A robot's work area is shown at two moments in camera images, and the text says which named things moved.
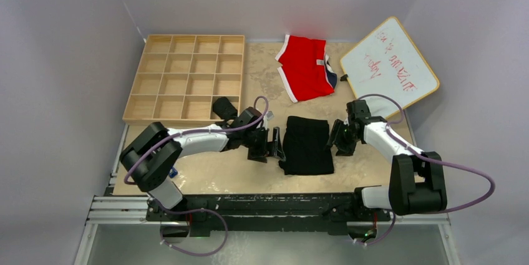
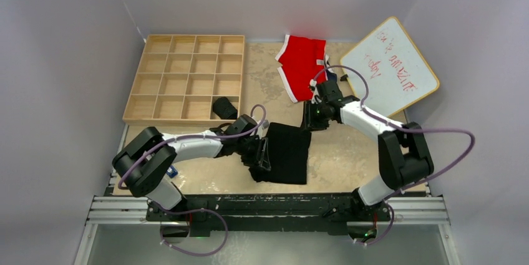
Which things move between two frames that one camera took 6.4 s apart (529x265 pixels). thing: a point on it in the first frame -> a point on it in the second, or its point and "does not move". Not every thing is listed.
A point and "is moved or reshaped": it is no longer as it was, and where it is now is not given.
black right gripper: [344, 149] -> [309, 121]
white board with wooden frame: [384, 68] does not move
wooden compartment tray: [179, 77] does not move
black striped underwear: [224, 108] does not move
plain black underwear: [304, 148] is moved or reshaped
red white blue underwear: [305, 68] does not move
